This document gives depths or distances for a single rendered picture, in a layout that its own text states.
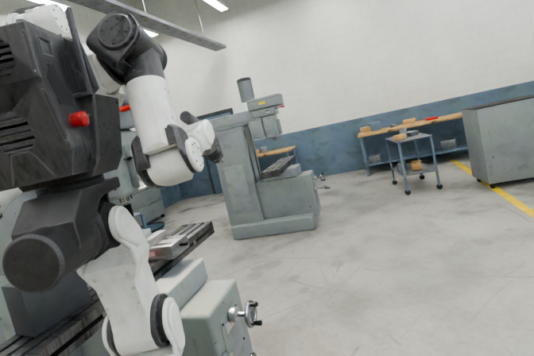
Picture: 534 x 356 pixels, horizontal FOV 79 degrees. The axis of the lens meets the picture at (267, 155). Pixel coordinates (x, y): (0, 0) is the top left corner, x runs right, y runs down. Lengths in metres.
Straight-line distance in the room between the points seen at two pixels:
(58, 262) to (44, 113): 0.28
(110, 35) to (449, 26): 7.62
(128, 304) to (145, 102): 0.55
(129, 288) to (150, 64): 0.57
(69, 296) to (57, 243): 0.82
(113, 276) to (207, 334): 0.74
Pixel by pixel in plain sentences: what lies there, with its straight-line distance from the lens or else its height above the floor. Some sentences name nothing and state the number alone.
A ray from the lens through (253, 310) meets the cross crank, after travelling 1.69.
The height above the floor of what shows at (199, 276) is 0.81.
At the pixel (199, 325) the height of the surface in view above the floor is 0.72.
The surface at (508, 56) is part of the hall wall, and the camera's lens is 8.27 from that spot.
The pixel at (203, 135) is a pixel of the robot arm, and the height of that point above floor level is 1.50.
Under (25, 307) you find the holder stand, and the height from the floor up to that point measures 1.07.
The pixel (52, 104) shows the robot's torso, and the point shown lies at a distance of 0.72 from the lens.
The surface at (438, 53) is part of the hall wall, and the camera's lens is 7.97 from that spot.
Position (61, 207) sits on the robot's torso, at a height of 1.42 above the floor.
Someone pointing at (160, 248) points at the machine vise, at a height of 1.02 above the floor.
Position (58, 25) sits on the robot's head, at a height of 1.82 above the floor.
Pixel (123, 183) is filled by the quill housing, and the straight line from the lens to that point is 1.65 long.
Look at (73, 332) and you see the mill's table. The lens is 1.45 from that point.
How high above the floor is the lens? 1.49
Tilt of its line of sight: 5 degrees down
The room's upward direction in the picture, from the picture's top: 13 degrees counter-clockwise
